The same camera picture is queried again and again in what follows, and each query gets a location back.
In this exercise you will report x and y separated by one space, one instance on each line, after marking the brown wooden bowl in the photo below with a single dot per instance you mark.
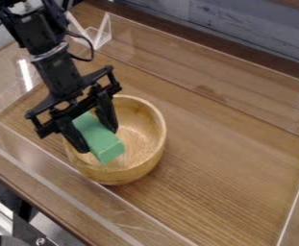
144 133

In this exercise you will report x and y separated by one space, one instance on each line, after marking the black metal bracket with bolt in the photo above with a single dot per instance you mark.
29 234

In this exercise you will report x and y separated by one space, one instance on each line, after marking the clear acrylic tray enclosure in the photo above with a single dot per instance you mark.
209 177

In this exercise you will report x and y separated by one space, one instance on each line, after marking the clear acrylic corner bracket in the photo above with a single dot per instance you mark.
98 35

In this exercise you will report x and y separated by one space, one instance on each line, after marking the green rectangular block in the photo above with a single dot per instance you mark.
103 143

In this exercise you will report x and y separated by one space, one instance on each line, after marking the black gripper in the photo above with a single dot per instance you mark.
74 95

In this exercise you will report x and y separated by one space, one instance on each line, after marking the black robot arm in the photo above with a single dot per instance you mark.
41 31

